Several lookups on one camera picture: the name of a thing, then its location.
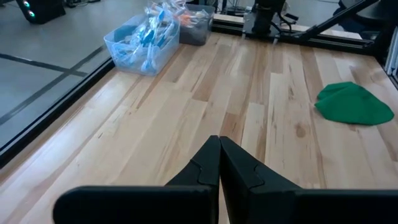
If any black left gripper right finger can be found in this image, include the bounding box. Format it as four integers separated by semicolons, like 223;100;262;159
220;136;398;224

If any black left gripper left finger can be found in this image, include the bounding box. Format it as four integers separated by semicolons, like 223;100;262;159
52;135;221;224

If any green cloth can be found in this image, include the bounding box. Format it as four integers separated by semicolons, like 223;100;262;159
314;81;395;126

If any clear plastic bin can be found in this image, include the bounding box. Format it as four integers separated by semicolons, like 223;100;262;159
104;7;182;77

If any grey translucent plastic bin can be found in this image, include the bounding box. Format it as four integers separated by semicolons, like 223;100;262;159
178;3;216;47

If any computer tower with blue lights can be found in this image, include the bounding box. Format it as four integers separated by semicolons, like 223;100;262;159
15;0;67;25

